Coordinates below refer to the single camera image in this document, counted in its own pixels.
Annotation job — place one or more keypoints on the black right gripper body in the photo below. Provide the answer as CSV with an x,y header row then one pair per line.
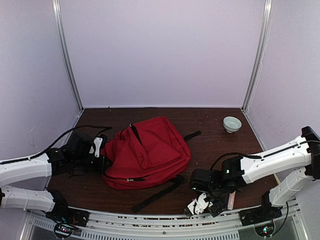
x,y
218,208

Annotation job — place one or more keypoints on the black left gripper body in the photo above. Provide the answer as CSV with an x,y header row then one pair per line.
x,y
99,168

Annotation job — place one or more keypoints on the pale yellow highlighter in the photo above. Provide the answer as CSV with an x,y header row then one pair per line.
x,y
231,201

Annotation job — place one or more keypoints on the red student backpack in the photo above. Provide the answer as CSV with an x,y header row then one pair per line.
x,y
145,155

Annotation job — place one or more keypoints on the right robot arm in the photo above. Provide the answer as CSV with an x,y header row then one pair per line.
x,y
239,170

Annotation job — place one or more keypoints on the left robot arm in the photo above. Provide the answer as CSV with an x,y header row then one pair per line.
x,y
81,153

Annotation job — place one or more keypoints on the pale blue ceramic bowl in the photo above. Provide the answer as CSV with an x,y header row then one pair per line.
x,y
232,124

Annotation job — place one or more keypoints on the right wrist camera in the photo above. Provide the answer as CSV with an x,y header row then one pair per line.
x,y
198,205

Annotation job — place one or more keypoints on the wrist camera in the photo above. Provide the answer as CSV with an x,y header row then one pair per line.
x,y
198,205
98,143

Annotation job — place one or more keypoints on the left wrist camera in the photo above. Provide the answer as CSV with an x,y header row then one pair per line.
x,y
98,143

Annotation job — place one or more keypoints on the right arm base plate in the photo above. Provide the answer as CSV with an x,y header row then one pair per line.
x,y
259,215

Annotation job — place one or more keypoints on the front aluminium rail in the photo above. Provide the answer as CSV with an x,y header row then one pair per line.
x,y
116,226

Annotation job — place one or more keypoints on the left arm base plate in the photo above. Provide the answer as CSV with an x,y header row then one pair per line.
x,y
72,217

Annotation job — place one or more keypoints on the left aluminium frame post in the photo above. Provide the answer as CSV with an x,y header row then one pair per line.
x,y
65,53

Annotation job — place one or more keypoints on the aluminium frame post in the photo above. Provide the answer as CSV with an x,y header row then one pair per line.
x,y
261,47
65,53

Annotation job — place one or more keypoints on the right aluminium frame post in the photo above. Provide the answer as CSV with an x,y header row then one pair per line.
x,y
261,47

